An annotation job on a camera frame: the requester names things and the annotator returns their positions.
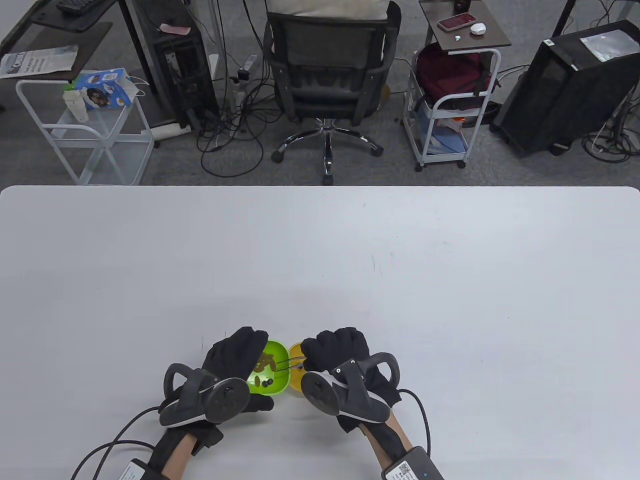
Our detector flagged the person's right hand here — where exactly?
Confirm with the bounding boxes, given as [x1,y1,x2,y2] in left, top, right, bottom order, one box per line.
[300,327,402,437]

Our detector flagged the grey right hand controller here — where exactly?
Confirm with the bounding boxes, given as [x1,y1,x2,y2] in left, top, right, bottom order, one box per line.
[300,352,401,426]

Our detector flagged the black open computer tower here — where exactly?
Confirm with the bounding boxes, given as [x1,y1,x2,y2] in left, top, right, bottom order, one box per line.
[125,0,221,126]

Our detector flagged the black desk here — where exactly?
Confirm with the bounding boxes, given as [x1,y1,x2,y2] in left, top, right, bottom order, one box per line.
[0,0,176,128]

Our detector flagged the person's left forearm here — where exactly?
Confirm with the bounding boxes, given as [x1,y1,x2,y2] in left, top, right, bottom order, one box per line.
[147,427,223,480]

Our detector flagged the red phone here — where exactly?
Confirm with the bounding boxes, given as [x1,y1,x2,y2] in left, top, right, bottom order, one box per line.
[437,13,477,32]

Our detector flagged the folded newspaper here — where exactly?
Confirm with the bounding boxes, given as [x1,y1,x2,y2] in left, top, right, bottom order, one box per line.
[0,45,80,80]

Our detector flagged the black closed computer tower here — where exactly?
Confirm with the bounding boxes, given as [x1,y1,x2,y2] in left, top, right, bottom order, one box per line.
[489,20,640,158]

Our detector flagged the black left wrist sensor box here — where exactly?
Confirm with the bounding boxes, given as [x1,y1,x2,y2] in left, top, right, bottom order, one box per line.
[117,457,161,480]

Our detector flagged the grey hand controller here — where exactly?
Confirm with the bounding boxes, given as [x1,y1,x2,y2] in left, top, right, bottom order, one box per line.
[300,352,401,426]
[159,362,251,427]

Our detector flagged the dark red backpack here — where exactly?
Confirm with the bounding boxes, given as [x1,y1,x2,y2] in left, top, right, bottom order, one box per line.
[416,42,501,111]

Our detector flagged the black wrist sensor box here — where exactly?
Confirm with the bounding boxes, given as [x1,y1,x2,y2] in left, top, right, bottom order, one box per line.
[381,446,445,480]
[117,457,161,480]

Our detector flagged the black right glove cable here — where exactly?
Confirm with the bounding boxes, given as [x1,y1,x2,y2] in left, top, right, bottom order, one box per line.
[397,389,432,453]

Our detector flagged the white rolling cart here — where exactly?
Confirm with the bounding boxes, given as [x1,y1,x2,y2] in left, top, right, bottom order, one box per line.
[402,47,502,173]

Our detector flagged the black glove cable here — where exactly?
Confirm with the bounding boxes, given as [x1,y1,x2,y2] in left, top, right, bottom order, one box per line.
[397,389,432,453]
[70,406,161,480]

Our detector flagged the black keyboard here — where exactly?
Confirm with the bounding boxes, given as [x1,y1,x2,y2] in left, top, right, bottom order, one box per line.
[55,0,103,15]

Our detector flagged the black desk leg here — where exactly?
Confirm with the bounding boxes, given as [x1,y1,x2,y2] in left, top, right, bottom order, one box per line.
[550,0,581,38]

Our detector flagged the white tube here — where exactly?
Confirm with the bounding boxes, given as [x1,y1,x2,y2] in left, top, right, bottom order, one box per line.
[141,122,192,141]

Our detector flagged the white plastic bottle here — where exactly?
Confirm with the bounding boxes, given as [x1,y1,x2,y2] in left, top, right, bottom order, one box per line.
[62,89,90,122]

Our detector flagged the brown side table top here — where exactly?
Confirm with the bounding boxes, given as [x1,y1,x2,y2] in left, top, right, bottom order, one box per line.
[419,0,512,53]

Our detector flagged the tangle of black cables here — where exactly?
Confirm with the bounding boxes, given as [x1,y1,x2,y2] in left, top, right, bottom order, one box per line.
[195,0,281,178]

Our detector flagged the clear plastic bag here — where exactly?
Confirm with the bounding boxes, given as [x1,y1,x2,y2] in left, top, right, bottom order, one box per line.
[580,29,640,63]

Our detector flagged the coiled black cables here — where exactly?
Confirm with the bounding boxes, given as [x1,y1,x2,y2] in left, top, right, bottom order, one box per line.
[580,85,640,163]

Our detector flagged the grey left hand controller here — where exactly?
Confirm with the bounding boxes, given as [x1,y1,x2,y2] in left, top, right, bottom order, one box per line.
[159,362,251,427]

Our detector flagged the black right wrist sensor box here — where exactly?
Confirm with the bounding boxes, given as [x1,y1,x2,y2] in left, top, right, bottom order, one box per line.
[381,446,445,480]

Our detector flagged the person's right forearm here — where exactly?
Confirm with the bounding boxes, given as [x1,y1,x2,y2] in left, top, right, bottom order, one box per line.
[365,410,416,466]

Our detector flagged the black left glove cable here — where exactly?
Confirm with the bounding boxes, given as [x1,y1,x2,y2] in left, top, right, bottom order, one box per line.
[70,406,161,480]

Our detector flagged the blue bag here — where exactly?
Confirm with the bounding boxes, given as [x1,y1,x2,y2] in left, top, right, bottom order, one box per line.
[417,100,471,156]

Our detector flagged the white wire cart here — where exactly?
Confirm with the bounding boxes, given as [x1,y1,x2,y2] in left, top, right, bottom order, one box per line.
[15,77,156,186]

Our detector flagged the blue cardboard box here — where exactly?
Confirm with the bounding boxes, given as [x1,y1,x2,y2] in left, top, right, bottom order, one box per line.
[74,67,135,111]

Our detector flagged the green dish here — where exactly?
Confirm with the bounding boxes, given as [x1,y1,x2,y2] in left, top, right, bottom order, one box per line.
[246,340,291,396]

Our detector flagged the person's left hand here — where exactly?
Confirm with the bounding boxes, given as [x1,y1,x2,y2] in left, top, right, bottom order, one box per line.
[167,326,276,445]

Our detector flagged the yellow small dish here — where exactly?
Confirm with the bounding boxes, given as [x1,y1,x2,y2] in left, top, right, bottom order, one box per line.
[287,341,311,396]

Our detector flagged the black mesh office chair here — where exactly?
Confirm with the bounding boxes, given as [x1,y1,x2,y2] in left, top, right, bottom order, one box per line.
[263,0,402,186]

